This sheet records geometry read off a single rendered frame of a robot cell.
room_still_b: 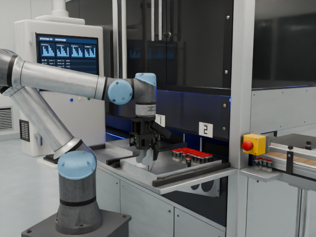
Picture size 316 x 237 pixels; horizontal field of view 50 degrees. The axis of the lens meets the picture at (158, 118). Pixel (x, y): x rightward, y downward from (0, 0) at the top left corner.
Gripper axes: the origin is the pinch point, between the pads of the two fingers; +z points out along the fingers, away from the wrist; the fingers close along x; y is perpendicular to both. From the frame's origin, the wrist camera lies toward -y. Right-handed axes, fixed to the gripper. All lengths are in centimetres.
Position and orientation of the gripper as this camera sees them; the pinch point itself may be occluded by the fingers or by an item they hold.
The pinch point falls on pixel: (150, 167)
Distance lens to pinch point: 128.5
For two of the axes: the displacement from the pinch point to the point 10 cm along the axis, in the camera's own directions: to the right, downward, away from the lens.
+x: 6.1, 1.2, -7.9
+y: -7.9, 0.9, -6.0
